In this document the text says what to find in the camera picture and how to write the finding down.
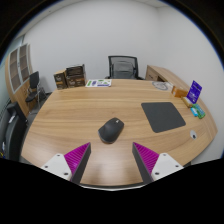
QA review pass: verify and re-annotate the round grey disc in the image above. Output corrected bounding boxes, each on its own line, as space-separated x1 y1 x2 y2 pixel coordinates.
151 80 174 92

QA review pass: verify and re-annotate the green packet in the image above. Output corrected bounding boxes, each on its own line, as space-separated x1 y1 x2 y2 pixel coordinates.
192 103 207 120

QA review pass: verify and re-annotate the wooden shelf unit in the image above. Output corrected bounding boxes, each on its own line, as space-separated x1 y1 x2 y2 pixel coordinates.
4 43 34 116

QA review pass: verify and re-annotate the black mesh office chair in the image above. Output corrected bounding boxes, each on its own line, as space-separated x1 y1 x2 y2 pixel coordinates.
105 55 145 81

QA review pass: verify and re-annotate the purple card package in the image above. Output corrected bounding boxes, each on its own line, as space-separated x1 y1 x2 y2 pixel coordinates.
186 80 203 105

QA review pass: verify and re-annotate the wooden sideboard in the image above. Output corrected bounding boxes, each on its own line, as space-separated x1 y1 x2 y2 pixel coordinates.
145 64 191 90

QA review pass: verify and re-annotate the tan packet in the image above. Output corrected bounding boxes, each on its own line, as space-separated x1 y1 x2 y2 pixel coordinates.
180 96 194 109

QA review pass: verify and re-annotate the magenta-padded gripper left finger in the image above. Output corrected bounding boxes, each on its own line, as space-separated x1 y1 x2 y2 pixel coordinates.
40 142 92 185

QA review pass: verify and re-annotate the printed paper sheet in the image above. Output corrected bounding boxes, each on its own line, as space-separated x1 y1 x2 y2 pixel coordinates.
85 78 113 88

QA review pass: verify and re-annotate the dark grey mouse pad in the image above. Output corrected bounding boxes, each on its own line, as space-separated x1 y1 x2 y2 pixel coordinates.
140 101 187 134

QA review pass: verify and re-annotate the orange cardboard box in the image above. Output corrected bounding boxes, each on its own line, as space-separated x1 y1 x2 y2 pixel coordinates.
171 85 189 98

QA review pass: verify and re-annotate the black computer mouse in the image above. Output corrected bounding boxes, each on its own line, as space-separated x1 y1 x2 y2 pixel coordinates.
97 117 125 145

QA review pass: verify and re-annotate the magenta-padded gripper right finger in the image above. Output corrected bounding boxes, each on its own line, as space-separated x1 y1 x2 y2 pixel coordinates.
132 142 184 184

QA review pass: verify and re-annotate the small black chair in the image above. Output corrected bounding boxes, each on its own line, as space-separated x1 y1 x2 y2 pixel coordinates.
25 70 48 109

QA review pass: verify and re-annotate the dark open box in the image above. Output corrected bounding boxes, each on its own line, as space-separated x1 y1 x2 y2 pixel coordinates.
65 64 86 78

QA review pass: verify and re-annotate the black padded office chair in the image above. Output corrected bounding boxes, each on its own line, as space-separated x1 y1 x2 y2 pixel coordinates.
0 101 28 162

